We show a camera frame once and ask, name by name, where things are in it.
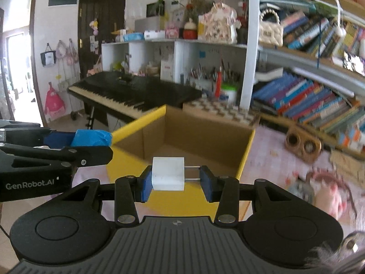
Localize pink backpack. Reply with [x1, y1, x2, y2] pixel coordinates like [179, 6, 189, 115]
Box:
[44, 82, 66, 121]

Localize checkered wooden box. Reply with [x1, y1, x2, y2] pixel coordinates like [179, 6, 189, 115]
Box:
[182, 98, 261, 128]

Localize cream quilted handbag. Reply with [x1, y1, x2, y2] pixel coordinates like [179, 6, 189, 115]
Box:
[258, 8, 284, 48]

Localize dark and white tote bag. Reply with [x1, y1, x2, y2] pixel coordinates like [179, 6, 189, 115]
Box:
[40, 43, 56, 68]

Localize pen holder with pens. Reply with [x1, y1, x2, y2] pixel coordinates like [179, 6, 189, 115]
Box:
[189, 59, 240, 92]

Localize pink printed desktop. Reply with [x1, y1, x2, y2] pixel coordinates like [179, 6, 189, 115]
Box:
[70, 118, 365, 236]

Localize white tissue box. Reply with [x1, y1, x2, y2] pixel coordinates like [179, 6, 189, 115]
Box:
[144, 30, 166, 41]

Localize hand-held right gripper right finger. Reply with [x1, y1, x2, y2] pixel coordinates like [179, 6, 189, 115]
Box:
[200, 166, 286, 225]

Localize white jar green lid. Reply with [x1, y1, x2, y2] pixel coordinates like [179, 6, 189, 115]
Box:
[221, 83, 239, 105]

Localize floral fabric bag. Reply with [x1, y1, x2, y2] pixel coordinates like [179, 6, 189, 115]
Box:
[198, 3, 238, 45]

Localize dark picture frame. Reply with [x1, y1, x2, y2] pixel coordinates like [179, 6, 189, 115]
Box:
[146, 1, 165, 18]

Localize white paper bag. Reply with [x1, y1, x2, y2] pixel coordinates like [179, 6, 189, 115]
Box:
[160, 58, 175, 82]

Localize brown wooden two-hole holder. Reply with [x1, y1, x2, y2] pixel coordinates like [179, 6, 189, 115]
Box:
[285, 125, 323, 164]

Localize grey box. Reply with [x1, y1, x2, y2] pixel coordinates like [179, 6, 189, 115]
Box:
[134, 16, 161, 32]

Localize pink hanging bags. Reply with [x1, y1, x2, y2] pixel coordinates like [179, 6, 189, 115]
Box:
[55, 39, 79, 67]

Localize white bookshelf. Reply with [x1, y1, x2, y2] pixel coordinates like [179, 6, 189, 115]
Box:
[239, 0, 365, 161]

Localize long row of colourful books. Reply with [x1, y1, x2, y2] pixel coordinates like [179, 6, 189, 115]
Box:
[252, 72, 365, 152]

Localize dark wooden door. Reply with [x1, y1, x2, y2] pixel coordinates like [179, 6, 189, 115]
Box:
[77, 0, 128, 79]

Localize small pink box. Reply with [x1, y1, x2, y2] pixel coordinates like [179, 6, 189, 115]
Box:
[165, 22, 180, 39]

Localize black electric keyboard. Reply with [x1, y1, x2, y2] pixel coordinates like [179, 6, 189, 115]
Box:
[67, 71, 203, 120]

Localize white charger plug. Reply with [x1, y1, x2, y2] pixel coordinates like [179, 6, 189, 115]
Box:
[152, 157, 201, 191]

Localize red bottle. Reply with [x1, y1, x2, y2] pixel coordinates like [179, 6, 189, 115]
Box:
[216, 67, 223, 98]

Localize keyboard stand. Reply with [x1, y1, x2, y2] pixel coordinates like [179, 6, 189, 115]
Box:
[85, 104, 97, 131]

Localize slanted row of books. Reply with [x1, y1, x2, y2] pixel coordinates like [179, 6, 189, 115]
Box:
[281, 9, 365, 72]

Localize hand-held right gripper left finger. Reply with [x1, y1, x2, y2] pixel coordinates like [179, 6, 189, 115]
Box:
[61, 166, 153, 225]

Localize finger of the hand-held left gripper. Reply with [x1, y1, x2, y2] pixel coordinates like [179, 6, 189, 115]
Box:
[0, 145, 114, 178]
[0, 121, 113, 149]

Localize white cubby shelf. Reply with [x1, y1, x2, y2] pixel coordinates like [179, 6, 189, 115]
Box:
[101, 39, 248, 93]

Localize yellow cardboard box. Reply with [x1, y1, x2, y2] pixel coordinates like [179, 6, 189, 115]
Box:
[106, 105, 256, 221]

